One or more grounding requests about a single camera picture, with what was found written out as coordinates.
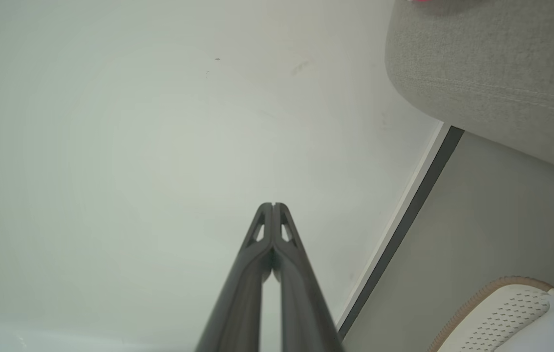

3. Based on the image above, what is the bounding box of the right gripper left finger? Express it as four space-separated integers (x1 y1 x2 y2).
195 202 274 352

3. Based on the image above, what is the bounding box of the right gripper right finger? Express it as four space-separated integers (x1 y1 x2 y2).
273 202 347 352

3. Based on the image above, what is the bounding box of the white laundry basket brown rim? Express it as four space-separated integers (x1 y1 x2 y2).
427 276 554 352

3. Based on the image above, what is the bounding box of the grey fabric sofa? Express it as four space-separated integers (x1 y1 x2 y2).
384 0 554 179

